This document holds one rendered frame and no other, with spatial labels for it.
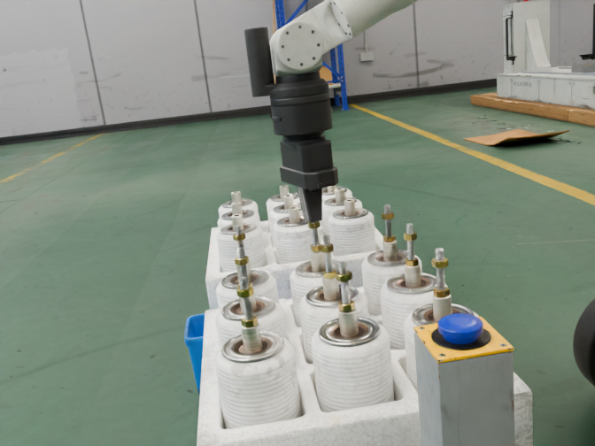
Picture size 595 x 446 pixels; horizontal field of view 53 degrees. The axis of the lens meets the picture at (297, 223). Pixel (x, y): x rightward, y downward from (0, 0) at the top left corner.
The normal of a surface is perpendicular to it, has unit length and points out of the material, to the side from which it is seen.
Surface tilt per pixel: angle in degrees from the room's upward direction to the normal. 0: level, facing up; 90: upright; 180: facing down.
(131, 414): 0
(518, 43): 90
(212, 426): 0
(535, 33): 67
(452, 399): 90
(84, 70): 90
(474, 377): 90
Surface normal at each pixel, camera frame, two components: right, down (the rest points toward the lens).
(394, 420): 0.12, 0.25
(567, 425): -0.11, -0.96
